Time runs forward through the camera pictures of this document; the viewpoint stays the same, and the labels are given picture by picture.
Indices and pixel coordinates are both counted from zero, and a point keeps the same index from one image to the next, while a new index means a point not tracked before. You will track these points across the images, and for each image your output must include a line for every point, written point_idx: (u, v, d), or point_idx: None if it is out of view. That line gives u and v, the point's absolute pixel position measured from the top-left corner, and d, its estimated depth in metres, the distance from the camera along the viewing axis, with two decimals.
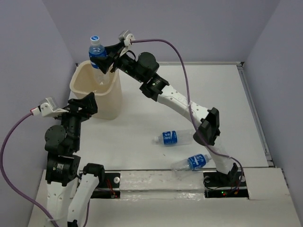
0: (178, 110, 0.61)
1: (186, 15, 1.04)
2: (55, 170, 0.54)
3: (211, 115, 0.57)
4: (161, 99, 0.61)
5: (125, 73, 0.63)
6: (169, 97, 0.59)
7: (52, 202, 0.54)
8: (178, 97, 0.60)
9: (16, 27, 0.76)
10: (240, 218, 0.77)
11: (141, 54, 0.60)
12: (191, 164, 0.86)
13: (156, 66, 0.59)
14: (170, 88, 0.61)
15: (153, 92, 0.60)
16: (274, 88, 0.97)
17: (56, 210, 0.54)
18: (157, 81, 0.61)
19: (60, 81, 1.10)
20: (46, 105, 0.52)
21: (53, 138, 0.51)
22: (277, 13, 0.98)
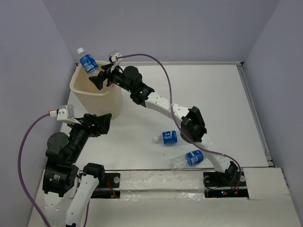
0: (164, 113, 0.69)
1: (186, 15, 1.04)
2: (52, 181, 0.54)
3: (192, 113, 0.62)
4: (148, 104, 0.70)
5: (117, 85, 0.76)
6: (154, 101, 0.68)
7: (50, 209, 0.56)
8: (162, 101, 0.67)
9: (16, 28, 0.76)
10: (239, 218, 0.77)
11: (127, 68, 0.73)
12: (187, 156, 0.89)
13: (139, 76, 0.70)
14: (155, 94, 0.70)
15: (140, 99, 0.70)
16: (274, 88, 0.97)
17: (52, 217, 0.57)
18: (144, 90, 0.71)
19: (61, 81, 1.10)
20: (63, 111, 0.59)
21: (55, 145, 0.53)
22: (277, 13, 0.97)
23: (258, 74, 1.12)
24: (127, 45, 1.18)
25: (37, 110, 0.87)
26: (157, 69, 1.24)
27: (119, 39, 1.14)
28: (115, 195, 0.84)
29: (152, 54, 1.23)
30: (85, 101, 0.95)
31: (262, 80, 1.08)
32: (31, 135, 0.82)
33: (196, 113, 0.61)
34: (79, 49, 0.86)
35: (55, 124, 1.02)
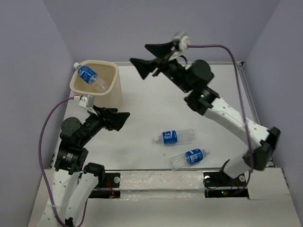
0: (228, 127, 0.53)
1: (186, 15, 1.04)
2: (65, 160, 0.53)
3: (272, 135, 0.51)
4: (208, 112, 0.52)
5: (170, 79, 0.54)
6: (221, 113, 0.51)
7: (57, 187, 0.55)
8: (231, 113, 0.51)
9: (16, 28, 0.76)
10: (240, 218, 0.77)
11: (196, 61, 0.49)
12: (186, 154, 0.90)
13: (210, 77, 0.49)
14: (221, 101, 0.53)
15: (200, 106, 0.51)
16: (275, 88, 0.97)
17: (58, 196, 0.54)
18: (207, 92, 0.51)
19: (61, 81, 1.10)
20: (84, 99, 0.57)
21: (68, 128, 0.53)
22: (277, 13, 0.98)
23: (259, 74, 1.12)
24: (127, 45, 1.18)
25: (37, 110, 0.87)
26: None
27: (120, 39, 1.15)
28: (114, 196, 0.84)
29: (152, 55, 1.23)
30: None
31: (262, 80, 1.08)
32: (31, 135, 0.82)
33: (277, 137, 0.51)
34: (74, 64, 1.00)
35: (55, 124, 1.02)
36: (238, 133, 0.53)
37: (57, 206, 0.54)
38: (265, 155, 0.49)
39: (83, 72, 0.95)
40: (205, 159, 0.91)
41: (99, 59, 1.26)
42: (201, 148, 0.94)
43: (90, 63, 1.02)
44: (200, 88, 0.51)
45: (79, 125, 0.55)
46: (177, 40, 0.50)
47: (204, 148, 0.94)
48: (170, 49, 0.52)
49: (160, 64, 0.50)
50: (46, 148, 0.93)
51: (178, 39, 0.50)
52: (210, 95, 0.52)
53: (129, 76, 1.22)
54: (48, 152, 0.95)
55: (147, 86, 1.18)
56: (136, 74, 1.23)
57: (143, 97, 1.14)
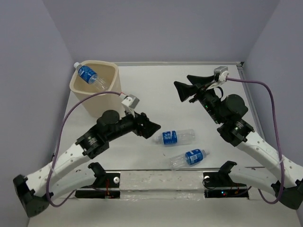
0: (262, 162, 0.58)
1: (186, 15, 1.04)
2: (88, 141, 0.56)
3: None
4: (242, 145, 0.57)
5: (205, 108, 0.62)
6: (255, 147, 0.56)
7: (65, 158, 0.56)
8: (265, 149, 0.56)
9: (16, 28, 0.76)
10: (240, 218, 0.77)
11: (230, 96, 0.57)
12: (186, 154, 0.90)
13: (243, 111, 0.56)
14: (256, 136, 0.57)
15: (234, 137, 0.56)
16: (275, 88, 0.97)
17: (61, 165, 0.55)
18: (241, 125, 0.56)
19: (61, 81, 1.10)
20: (129, 99, 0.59)
21: (106, 118, 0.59)
22: (277, 14, 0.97)
23: (259, 74, 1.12)
24: (127, 45, 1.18)
25: (37, 110, 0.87)
26: (157, 69, 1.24)
27: (120, 39, 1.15)
28: (111, 195, 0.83)
29: (152, 55, 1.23)
30: (86, 101, 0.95)
31: (262, 80, 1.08)
32: (31, 135, 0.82)
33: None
34: (75, 64, 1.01)
35: (55, 124, 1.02)
36: (271, 168, 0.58)
37: (52, 172, 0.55)
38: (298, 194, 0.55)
39: (84, 72, 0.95)
40: (205, 159, 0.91)
41: (99, 59, 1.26)
42: (201, 148, 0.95)
43: (89, 63, 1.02)
44: (234, 120, 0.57)
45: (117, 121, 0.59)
46: (218, 73, 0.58)
47: (204, 148, 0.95)
48: (208, 81, 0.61)
49: (200, 90, 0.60)
50: (45, 148, 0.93)
51: (218, 72, 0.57)
52: (245, 128, 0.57)
53: (129, 76, 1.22)
54: (48, 152, 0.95)
55: (147, 86, 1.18)
56: (135, 74, 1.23)
57: (143, 97, 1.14)
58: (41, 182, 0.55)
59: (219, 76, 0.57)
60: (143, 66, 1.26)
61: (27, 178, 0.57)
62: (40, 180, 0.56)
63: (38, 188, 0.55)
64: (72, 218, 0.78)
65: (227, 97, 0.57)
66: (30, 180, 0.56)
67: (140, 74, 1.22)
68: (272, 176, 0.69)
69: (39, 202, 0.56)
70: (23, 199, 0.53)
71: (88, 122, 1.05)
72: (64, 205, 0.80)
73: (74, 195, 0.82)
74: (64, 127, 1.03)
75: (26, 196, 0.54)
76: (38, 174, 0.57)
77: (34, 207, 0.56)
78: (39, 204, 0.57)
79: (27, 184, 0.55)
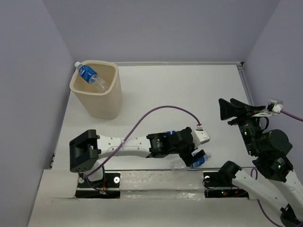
0: (289, 199, 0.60)
1: (187, 15, 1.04)
2: (156, 142, 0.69)
3: None
4: (278, 182, 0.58)
5: (243, 133, 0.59)
6: (290, 188, 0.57)
7: (133, 144, 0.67)
8: (299, 190, 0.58)
9: (16, 29, 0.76)
10: (240, 218, 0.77)
11: (275, 131, 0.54)
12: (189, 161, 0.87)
13: (286, 149, 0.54)
14: (293, 177, 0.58)
15: (274, 173, 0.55)
16: (276, 88, 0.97)
17: (130, 146, 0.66)
18: (281, 161, 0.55)
19: (61, 81, 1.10)
20: (203, 135, 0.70)
21: (187, 136, 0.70)
22: (277, 14, 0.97)
23: (259, 74, 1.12)
24: (127, 45, 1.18)
25: (38, 110, 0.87)
26: (157, 69, 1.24)
27: (120, 39, 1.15)
28: (105, 193, 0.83)
29: (152, 55, 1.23)
30: (86, 101, 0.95)
31: (262, 80, 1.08)
32: (31, 135, 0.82)
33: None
34: (76, 63, 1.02)
35: (55, 124, 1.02)
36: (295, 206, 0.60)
37: (120, 147, 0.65)
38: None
39: (84, 72, 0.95)
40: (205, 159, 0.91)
41: (99, 59, 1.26)
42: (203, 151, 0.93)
43: (89, 63, 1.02)
44: (275, 156, 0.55)
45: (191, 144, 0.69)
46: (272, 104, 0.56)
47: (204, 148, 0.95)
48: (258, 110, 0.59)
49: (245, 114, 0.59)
50: (46, 148, 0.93)
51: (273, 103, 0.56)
52: (285, 166, 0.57)
53: (129, 76, 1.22)
54: (48, 152, 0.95)
55: (147, 86, 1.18)
56: (136, 74, 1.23)
57: (143, 97, 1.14)
58: (109, 149, 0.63)
59: (273, 107, 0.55)
60: (143, 66, 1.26)
61: (98, 137, 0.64)
62: (109, 147, 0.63)
63: (103, 152, 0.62)
64: (72, 218, 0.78)
65: (271, 132, 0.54)
66: (100, 140, 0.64)
67: (140, 74, 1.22)
68: (281, 198, 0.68)
69: (91, 163, 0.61)
70: (88, 152, 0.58)
71: (88, 122, 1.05)
72: (64, 206, 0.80)
73: (74, 195, 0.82)
74: (64, 127, 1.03)
75: (93, 152, 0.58)
76: (107, 140, 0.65)
77: (84, 165, 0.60)
78: (87, 164, 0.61)
79: (98, 142, 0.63)
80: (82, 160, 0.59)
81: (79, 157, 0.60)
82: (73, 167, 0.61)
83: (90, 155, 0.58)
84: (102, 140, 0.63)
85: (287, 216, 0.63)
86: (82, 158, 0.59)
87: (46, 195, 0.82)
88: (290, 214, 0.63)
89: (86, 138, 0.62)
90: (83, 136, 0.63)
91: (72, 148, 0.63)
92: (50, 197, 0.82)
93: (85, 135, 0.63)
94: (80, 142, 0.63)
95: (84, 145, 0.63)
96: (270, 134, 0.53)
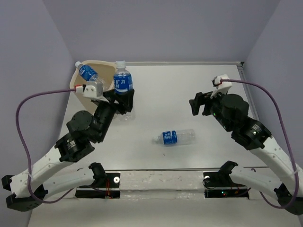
0: (274, 170, 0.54)
1: (186, 15, 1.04)
2: (66, 144, 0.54)
3: None
4: (257, 152, 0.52)
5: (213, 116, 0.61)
6: (271, 155, 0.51)
7: (41, 164, 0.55)
8: (282, 156, 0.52)
9: (16, 28, 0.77)
10: (240, 218, 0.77)
11: (228, 96, 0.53)
12: (165, 137, 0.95)
13: (245, 107, 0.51)
14: (274, 142, 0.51)
15: (250, 141, 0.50)
16: (275, 88, 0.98)
17: (37, 170, 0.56)
18: (258, 128, 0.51)
19: (61, 81, 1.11)
20: (91, 88, 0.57)
21: (80, 123, 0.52)
22: (278, 14, 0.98)
23: (259, 74, 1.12)
24: (127, 45, 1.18)
25: (37, 110, 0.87)
26: (157, 69, 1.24)
27: (120, 39, 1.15)
28: (110, 196, 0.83)
29: (152, 55, 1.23)
30: None
31: (262, 80, 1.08)
32: (31, 135, 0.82)
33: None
34: (76, 63, 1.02)
35: (54, 124, 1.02)
36: (282, 177, 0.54)
37: (31, 178, 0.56)
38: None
39: (84, 71, 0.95)
40: (205, 159, 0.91)
41: (99, 59, 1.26)
42: (203, 152, 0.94)
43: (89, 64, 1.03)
44: (241, 119, 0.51)
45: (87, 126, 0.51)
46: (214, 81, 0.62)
47: (204, 148, 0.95)
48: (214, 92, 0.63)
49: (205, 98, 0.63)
50: (46, 148, 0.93)
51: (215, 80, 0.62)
52: (262, 132, 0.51)
53: (129, 76, 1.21)
54: None
55: (147, 86, 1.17)
56: (136, 73, 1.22)
57: (143, 96, 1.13)
58: (21, 187, 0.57)
59: (215, 81, 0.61)
60: (143, 65, 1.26)
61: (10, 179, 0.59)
62: (20, 184, 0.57)
63: (21, 192, 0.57)
64: (71, 218, 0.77)
65: (224, 97, 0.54)
66: (13, 183, 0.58)
67: (140, 74, 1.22)
68: (275, 180, 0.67)
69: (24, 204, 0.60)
70: (8, 202, 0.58)
71: None
72: (63, 206, 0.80)
73: (74, 195, 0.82)
74: (64, 127, 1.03)
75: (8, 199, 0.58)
76: (19, 177, 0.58)
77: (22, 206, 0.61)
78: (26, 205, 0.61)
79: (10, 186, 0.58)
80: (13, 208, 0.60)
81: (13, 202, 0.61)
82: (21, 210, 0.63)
83: (10, 202, 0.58)
84: (14, 180, 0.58)
85: (282, 194, 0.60)
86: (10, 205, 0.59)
87: None
88: (283, 192, 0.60)
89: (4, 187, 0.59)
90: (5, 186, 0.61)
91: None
92: (50, 197, 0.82)
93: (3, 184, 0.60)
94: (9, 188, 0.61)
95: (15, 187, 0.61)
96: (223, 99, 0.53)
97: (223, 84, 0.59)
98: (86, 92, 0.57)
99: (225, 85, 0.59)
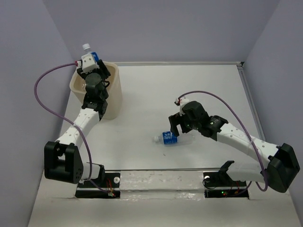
0: (241, 149, 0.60)
1: (186, 15, 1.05)
2: (89, 105, 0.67)
3: (283, 152, 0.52)
4: (221, 137, 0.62)
5: (190, 127, 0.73)
6: (229, 135, 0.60)
7: (80, 118, 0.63)
8: (240, 135, 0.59)
9: (16, 28, 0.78)
10: (240, 218, 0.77)
11: (189, 102, 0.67)
12: (165, 137, 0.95)
13: (199, 106, 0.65)
14: (229, 126, 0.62)
15: (211, 131, 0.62)
16: (275, 88, 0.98)
17: (82, 121, 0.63)
18: (216, 120, 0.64)
19: (61, 82, 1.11)
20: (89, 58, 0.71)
21: (93, 82, 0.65)
22: (277, 14, 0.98)
23: (259, 74, 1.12)
24: (127, 45, 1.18)
25: (38, 110, 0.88)
26: (157, 69, 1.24)
27: (120, 39, 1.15)
28: (113, 194, 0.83)
29: (152, 55, 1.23)
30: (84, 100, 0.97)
31: (262, 80, 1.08)
32: (31, 135, 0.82)
33: (289, 153, 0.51)
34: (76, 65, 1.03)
35: (55, 124, 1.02)
36: (248, 152, 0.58)
37: (80, 128, 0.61)
38: (276, 172, 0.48)
39: None
40: (205, 159, 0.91)
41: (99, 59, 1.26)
42: (203, 152, 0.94)
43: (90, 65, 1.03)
44: (199, 116, 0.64)
45: (101, 81, 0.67)
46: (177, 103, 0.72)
47: (204, 148, 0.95)
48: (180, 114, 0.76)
49: (175, 116, 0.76)
50: None
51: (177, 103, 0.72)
52: (219, 123, 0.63)
53: (129, 76, 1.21)
54: None
55: (147, 86, 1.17)
56: (136, 73, 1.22)
57: (143, 96, 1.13)
58: (75, 138, 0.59)
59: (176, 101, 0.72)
60: (143, 66, 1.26)
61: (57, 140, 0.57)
62: (73, 137, 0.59)
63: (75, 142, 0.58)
64: (71, 218, 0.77)
65: (188, 103, 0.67)
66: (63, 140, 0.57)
67: (140, 74, 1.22)
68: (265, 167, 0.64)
69: (79, 159, 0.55)
70: (69, 152, 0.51)
71: None
72: (63, 206, 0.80)
73: (74, 195, 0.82)
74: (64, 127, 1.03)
75: (68, 148, 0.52)
76: (66, 135, 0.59)
77: (76, 165, 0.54)
78: (78, 164, 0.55)
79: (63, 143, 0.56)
80: (72, 164, 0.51)
81: (66, 165, 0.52)
82: (74, 178, 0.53)
83: (72, 151, 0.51)
84: (63, 138, 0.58)
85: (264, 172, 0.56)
86: (69, 161, 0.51)
87: (47, 195, 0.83)
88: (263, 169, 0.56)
89: (51, 152, 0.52)
90: (47, 159, 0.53)
91: (52, 175, 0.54)
92: (50, 197, 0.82)
93: (48, 153, 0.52)
94: (51, 162, 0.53)
95: (57, 161, 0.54)
96: (185, 106, 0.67)
97: (182, 100, 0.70)
98: (84, 63, 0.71)
99: (183, 101, 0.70)
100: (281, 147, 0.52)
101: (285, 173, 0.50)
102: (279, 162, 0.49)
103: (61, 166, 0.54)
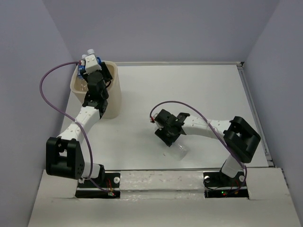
0: (204, 134, 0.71)
1: (186, 14, 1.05)
2: (90, 103, 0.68)
3: (237, 124, 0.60)
4: (186, 130, 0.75)
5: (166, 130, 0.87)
6: (191, 124, 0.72)
7: (82, 115, 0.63)
8: (198, 121, 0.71)
9: (16, 28, 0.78)
10: (240, 218, 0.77)
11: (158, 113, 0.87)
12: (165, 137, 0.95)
13: (162, 112, 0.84)
14: (190, 118, 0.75)
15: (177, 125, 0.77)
16: (275, 87, 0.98)
17: (83, 118, 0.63)
18: (180, 117, 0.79)
19: (61, 82, 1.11)
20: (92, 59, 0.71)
21: (94, 80, 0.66)
22: (277, 14, 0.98)
23: (258, 74, 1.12)
24: (127, 45, 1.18)
25: (38, 110, 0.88)
26: (157, 69, 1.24)
27: (119, 39, 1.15)
28: (113, 194, 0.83)
29: (152, 55, 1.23)
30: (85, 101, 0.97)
31: (263, 79, 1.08)
32: (31, 135, 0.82)
33: (240, 124, 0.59)
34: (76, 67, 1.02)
35: (55, 124, 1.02)
36: (210, 134, 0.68)
37: (81, 124, 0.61)
38: (233, 142, 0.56)
39: None
40: (205, 159, 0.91)
41: None
42: (203, 152, 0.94)
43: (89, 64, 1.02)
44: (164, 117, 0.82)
45: (102, 79, 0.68)
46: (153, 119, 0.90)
47: (204, 148, 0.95)
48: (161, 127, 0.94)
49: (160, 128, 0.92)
50: None
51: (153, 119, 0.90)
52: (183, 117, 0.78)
53: (129, 76, 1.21)
54: None
55: (147, 85, 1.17)
56: (136, 73, 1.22)
57: (143, 96, 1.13)
58: (76, 133, 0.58)
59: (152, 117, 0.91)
60: (143, 66, 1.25)
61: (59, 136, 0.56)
62: (74, 133, 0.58)
63: (77, 137, 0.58)
64: (71, 218, 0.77)
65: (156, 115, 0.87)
66: (65, 136, 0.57)
67: (140, 74, 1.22)
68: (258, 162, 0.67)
69: (81, 155, 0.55)
70: (70, 147, 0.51)
71: None
72: (63, 206, 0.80)
73: (74, 195, 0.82)
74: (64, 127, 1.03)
75: (69, 143, 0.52)
76: (68, 129, 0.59)
77: (78, 161, 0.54)
78: (80, 161, 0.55)
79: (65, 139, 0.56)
80: (74, 159, 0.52)
81: (68, 161, 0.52)
82: (75, 173, 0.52)
83: (74, 145, 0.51)
84: (65, 134, 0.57)
85: None
86: (71, 156, 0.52)
87: (46, 195, 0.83)
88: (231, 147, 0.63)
89: (53, 147, 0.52)
90: (49, 154, 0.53)
91: (54, 171, 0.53)
92: (50, 197, 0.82)
93: (50, 148, 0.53)
94: (53, 159, 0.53)
95: (58, 156, 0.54)
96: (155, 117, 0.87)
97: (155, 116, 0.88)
98: (87, 64, 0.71)
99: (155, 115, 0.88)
100: (233, 120, 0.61)
101: (242, 142, 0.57)
102: (232, 134, 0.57)
103: (63, 162, 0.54)
